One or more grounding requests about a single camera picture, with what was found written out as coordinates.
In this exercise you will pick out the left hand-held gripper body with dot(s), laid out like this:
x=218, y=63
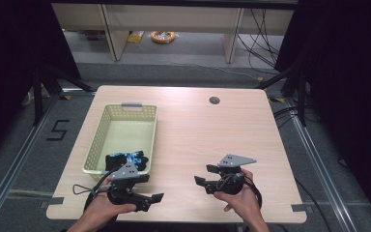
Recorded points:
x=125, y=172

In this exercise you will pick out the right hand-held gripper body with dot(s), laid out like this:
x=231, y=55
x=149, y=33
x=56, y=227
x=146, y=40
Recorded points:
x=235, y=159

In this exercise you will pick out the black and blue patterned cloth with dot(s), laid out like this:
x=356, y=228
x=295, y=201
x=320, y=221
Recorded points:
x=117, y=161

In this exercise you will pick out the pale yellow perforated plastic basket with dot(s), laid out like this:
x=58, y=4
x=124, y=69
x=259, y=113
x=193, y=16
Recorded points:
x=124, y=135

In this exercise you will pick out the person's right hand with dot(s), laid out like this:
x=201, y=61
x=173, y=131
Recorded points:
x=244, y=201

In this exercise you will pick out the person's left hand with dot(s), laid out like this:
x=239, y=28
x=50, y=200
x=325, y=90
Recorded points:
x=101, y=209

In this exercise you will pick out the grey tape strip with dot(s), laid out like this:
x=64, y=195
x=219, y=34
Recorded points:
x=299, y=208
x=56, y=201

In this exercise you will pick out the black metal stand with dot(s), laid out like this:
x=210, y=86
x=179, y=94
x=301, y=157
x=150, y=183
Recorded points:
x=38, y=96
x=301, y=96

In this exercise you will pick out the yellow packet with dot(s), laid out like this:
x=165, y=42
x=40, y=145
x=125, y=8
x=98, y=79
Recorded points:
x=136, y=37

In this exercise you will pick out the dark curtain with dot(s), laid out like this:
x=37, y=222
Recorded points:
x=9, y=64
x=351, y=80

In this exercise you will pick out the metal floor rail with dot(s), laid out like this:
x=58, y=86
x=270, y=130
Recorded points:
x=19, y=154
x=319, y=167

